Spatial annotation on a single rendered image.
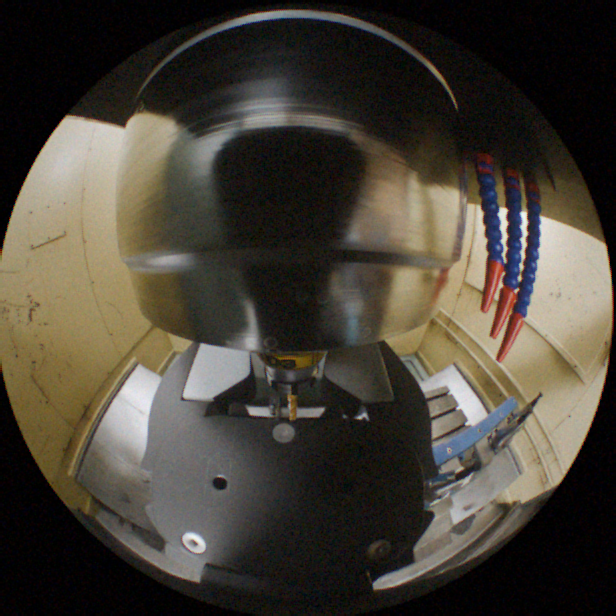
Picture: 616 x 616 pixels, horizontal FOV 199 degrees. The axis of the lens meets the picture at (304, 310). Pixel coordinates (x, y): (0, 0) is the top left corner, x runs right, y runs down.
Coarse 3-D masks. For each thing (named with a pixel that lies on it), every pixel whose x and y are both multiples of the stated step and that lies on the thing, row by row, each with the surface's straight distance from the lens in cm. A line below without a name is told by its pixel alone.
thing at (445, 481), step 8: (448, 472) 33; (456, 472) 31; (432, 480) 34; (440, 480) 33; (448, 480) 32; (456, 480) 31; (464, 480) 32; (432, 488) 34; (440, 488) 33; (448, 488) 33; (432, 496) 36
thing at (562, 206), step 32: (128, 64) 13; (448, 64) 12; (480, 64) 12; (96, 96) 15; (128, 96) 15; (480, 96) 14; (512, 96) 14; (480, 128) 17; (544, 128) 16; (544, 192) 25; (576, 192) 23; (576, 224) 31
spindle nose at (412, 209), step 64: (192, 64) 4; (256, 64) 3; (320, 64) 3; (384, 64) 4; (128, 128) 6; (192, 128) 3; (256, 128) 2; (320, 128) 2; (384, 128) 3; (448, 128) 5; (128, 192) 4; (192, 192) 2; (256, 192) 2; (320, 192) 2; (384, 192) 2; (448, 192) 4; (128, 256) 4; (192, 256) 2; (256, 256) 2; (320, 256) 2; (384, 256) 2; (448, 256) 4; (192, 320) 3; (256, 320) 3; (320, 320) 3; (384, 320) 3
